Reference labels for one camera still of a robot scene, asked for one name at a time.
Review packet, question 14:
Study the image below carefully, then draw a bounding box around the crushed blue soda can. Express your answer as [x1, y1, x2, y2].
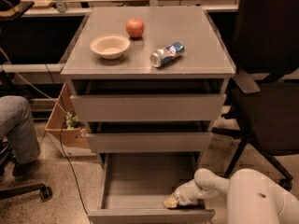
[149, 41, 185, 68]

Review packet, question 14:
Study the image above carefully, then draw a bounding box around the red apple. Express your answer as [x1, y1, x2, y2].
[125, 18, 145, 38]

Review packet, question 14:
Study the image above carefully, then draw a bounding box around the person leg in jeans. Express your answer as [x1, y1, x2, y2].
[0, 96, 40, 164]

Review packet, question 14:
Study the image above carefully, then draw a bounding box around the black floor cable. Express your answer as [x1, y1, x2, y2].
[43, 63, 93, 224]

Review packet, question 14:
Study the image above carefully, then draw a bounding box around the grey drawer cabinet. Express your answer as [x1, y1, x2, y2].
[60, 6, 236, 173]

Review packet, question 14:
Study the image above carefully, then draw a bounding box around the grey middle drawer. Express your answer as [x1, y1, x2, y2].
[87, 133, 212, 153]

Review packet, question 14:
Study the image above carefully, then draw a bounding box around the grey top drawer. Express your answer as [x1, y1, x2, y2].
[70, 94, 226, 121]

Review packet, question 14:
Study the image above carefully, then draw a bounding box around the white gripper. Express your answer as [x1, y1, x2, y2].
[163, 181, 202, 209]

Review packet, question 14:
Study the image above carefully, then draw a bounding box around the black chair base left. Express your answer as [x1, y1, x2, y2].
[0, 141, 52, 201]

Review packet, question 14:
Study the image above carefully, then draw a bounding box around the white paper bowl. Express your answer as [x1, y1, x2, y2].
[90, 34, 130, 60]

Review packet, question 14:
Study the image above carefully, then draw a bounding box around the black shoe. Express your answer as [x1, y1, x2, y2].
[12, 161, 36, 179]

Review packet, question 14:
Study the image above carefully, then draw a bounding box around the cardboard box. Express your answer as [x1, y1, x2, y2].
[45, 83, 93, 157]

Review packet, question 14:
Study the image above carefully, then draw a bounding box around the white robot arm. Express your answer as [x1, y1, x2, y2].
[163, 168, 299, 224]

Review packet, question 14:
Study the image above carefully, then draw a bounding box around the black office chair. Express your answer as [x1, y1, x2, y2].
[212, 0, 299, 190]

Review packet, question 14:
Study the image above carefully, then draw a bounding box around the grey drawer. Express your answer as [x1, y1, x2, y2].
[88, 152, 215, 224]
[87, 133, 212, 153]
[70, 94, 226, 121]

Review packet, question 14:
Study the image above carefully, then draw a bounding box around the grey bottom drawer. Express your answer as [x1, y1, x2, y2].
[88, 152, 215, 224]

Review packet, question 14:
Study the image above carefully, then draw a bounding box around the green item in box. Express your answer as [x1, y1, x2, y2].
[65, 111, 79, 129]

